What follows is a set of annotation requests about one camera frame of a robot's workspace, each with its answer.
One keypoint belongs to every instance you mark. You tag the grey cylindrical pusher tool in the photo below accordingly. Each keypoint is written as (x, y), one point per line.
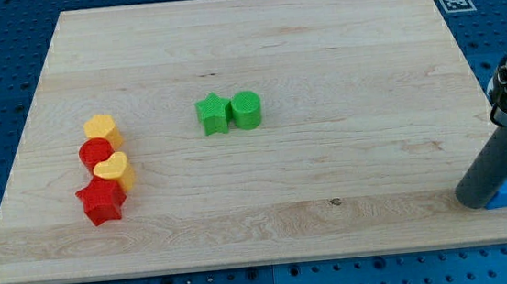
(486, 174)

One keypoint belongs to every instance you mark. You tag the green star block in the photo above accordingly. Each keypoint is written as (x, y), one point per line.
(214, 113)

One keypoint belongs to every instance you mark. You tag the red star block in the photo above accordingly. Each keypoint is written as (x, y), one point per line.
(102, 200)

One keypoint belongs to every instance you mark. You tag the fiducial marker tag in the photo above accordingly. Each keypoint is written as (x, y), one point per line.
(457, 6)

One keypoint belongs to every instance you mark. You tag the green cylinder block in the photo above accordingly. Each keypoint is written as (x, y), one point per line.
(246, 108)

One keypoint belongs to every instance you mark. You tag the wooden board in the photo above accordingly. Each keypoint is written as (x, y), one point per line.
(370, 115)

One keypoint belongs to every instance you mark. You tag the yellow heart block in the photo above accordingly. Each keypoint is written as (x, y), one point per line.
(117, 168)

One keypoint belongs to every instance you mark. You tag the yellow hexagon block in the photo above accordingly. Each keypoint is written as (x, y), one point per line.
(104, 126)

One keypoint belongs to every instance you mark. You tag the red cylinder block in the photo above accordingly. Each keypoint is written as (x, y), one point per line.
(94, 151)

